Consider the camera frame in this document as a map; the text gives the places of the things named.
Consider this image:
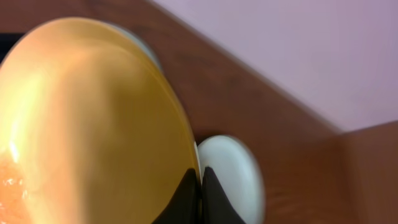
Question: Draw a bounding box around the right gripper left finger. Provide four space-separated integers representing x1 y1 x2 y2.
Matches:
152 169 199 224

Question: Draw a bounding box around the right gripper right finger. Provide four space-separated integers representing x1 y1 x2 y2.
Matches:
201 167 245 224

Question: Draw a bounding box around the light blue plate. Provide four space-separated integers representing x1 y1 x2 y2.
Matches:
197 135 266 224
106 22 163 72

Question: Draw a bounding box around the yellow plate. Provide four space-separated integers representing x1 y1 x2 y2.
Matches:
1 17 200 223

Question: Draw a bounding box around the light blue plate top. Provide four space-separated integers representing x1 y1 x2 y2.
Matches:
106 22 163 72

